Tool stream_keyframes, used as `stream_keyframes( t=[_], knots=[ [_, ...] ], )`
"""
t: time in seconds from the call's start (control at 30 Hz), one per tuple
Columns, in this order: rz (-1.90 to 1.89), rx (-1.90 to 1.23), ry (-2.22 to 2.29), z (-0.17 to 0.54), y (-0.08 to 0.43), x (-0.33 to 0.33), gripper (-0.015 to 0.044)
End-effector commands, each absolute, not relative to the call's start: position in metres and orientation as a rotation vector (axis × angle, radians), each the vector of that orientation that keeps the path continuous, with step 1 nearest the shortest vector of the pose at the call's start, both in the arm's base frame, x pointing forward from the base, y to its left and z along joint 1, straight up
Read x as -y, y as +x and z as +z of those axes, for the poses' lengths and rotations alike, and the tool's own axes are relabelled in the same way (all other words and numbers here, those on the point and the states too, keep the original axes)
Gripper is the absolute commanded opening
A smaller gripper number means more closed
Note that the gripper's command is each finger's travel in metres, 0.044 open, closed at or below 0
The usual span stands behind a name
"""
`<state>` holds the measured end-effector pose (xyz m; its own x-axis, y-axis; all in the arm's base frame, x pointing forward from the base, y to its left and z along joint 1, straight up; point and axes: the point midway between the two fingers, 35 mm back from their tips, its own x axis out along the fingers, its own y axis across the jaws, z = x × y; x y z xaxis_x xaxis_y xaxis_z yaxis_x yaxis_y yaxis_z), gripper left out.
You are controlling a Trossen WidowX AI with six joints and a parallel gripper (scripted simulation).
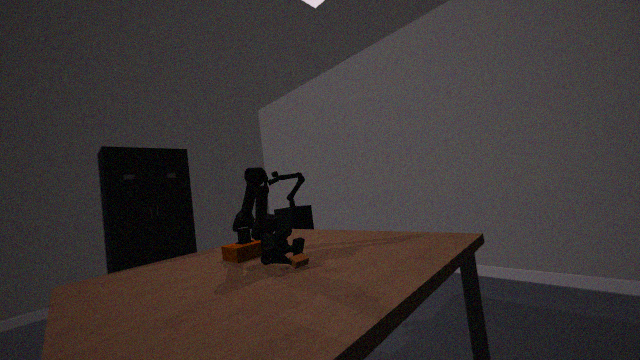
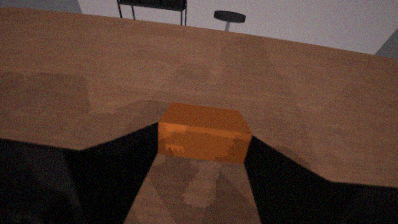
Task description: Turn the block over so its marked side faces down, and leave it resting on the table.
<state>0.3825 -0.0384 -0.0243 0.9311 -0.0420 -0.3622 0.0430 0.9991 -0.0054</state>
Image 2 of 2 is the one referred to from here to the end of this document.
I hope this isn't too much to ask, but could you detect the orange block with dark blue square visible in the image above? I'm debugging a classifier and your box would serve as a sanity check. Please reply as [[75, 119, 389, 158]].
[[158, 102, 253, 165]]

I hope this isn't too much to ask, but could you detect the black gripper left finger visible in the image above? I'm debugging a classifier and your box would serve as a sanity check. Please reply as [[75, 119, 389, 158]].
[[0, 122, 158, 224]]

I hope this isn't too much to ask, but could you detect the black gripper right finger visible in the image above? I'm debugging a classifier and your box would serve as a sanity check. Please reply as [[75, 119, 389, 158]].
[[244, 135, 398, 224]]

